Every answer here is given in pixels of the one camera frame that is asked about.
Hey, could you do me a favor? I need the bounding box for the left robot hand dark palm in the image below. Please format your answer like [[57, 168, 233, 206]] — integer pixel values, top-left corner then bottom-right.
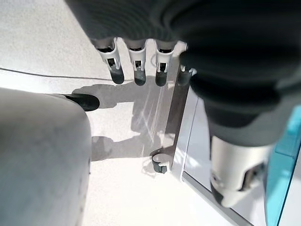
[[63, 0, 301, 208]]

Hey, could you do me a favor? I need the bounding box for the grey cabinet caster wheel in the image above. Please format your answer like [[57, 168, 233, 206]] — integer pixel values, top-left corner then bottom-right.
[[151, 153, 170, 175]]

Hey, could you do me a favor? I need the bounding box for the black robot foot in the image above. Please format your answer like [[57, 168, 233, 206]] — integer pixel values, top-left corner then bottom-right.
[[53, 93, 101, 112]]

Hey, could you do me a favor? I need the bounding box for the teal translucent plastic box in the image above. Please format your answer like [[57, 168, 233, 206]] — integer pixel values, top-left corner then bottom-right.
[[265, 103, 301, 226]]

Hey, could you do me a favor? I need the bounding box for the grey robot leg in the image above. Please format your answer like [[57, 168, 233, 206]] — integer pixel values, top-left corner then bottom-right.
[[0, 87, 92, 226]]

